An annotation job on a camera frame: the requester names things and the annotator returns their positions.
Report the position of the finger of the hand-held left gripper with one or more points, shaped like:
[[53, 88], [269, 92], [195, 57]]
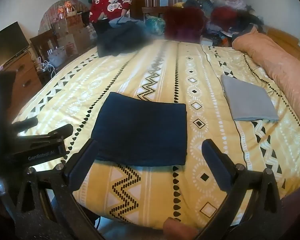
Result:
[[25, 125], [55, 132]]

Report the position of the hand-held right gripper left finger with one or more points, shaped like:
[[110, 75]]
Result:
[[81, 166]]

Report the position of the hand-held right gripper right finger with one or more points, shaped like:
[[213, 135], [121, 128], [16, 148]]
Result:
[[216, 166]]

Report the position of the navy pants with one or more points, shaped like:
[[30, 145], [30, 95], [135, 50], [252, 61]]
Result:
[[140, 130]]

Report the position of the folded grey pants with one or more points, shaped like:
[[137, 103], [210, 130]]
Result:
[[247, 100]]

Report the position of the wooden dresser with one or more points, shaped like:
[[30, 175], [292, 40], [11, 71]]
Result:
[[22, 80]]

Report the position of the yellow patterned blanket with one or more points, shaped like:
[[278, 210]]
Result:
[[162, 195]]

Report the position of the black television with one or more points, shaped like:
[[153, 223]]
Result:
[[7, 43]]

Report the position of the grey handbag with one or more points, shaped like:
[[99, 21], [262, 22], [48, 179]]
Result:
[[57, 57]]

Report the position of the dark wooden chair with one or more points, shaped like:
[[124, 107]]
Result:
[[43, 41]]

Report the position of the cardboard box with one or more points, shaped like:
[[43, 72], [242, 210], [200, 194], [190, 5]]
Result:
[[66, 44], [83, 36]]

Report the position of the arched brown board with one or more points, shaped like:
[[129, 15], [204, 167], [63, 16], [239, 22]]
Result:
[[52, 11]]

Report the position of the black jacket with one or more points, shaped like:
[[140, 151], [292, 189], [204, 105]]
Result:
[[120, 41]]

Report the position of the peach pillow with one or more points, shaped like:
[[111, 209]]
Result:
[[277, 62]]

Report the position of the blue-grey garment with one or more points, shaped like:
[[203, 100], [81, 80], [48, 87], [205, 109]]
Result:
[[126, 21]]

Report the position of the wooden headboard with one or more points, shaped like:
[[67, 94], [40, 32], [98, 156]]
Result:
[[290, 42]]

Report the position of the dark red cushion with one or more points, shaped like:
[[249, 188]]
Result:
[[183, 25]]

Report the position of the teal patterned bag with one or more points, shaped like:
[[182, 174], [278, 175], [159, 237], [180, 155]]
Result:
[[155, 25]]

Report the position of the pile of mixed clothes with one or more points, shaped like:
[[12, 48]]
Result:
[[227, 17]]

